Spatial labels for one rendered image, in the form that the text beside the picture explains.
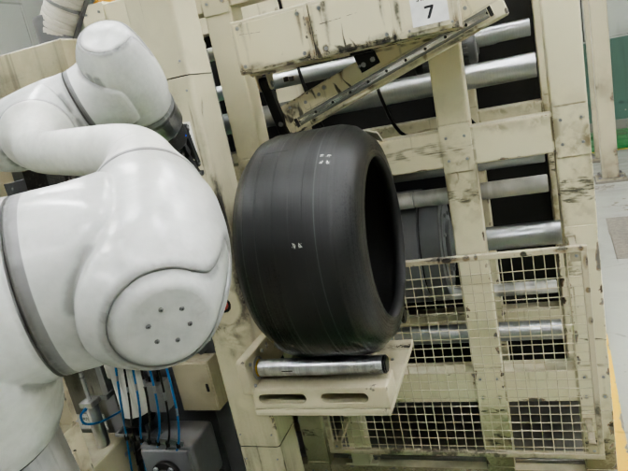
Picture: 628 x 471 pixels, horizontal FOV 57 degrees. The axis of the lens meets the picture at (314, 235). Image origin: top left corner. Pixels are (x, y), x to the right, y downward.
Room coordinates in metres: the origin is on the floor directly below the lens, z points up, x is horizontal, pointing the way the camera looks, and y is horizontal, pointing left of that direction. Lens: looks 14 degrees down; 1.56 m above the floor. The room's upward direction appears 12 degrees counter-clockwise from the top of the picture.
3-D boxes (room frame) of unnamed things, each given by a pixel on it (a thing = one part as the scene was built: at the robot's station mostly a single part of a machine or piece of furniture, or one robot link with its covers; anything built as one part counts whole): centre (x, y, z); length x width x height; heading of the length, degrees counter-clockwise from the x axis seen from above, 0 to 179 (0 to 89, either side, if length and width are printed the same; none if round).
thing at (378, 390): (1.34, 0.06, 0.83); 0.36 x 0.09 x 0.06; 69
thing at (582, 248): (1.70, -0.32, 0.65); 0.90 x 0.02 x 0.70; 69
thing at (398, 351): (1.47, 0.01, 0.80); 0.37 x 0.36 x 0.02; 159
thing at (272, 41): (1.71, -0.21, 1.71); 0.61 x 0.25 x 0.15; 69
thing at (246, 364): (1.54, 0.17, 0.90); 0.40 x 0.03 x 0.10; 159
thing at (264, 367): (1.34, 0.05, 0.90); 0.35 x 0.05 x 0.05; 69
